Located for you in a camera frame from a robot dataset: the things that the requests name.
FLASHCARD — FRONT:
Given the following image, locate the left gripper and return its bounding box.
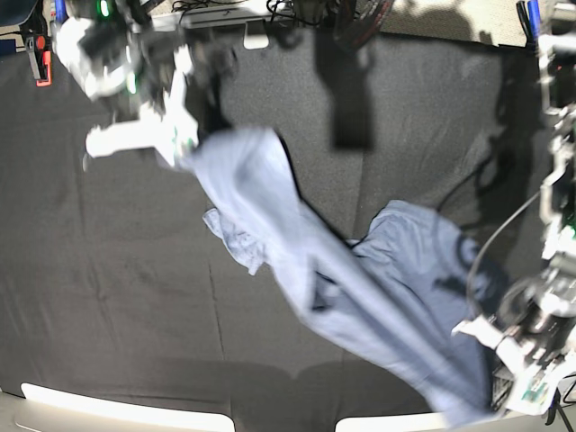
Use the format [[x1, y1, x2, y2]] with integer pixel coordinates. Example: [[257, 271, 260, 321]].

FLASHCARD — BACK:
[[452, 265, 576, 415]]

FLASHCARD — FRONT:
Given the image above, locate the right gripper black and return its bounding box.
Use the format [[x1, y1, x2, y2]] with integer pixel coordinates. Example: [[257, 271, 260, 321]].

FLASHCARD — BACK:
[[186, 40, 238, 140]]

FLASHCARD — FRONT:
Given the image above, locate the light blue t-shirt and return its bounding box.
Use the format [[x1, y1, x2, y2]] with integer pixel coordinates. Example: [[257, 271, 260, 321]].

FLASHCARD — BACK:
[[176, 128, 493, 427]]

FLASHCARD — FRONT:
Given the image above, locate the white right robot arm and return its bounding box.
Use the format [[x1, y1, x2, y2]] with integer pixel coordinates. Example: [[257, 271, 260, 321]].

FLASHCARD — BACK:
[[53, 1, 236, 167]]

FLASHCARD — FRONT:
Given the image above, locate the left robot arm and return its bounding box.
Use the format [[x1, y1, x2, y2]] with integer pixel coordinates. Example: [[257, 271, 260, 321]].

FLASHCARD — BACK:
[[454, 1, 575, 416]]

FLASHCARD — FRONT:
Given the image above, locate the orange clamp far left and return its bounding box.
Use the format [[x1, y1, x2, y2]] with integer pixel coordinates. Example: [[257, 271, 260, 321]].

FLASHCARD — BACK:
[[25, 35, 52, 87]]

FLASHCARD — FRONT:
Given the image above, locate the black table cloth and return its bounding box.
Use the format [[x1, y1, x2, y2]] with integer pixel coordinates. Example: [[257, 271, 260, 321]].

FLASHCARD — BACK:
[[1, 31, 548, 428]]

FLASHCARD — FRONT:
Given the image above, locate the bundle of black cables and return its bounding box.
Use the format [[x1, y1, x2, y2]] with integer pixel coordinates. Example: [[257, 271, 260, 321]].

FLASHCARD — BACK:
[[265, 0, 397, 49]]

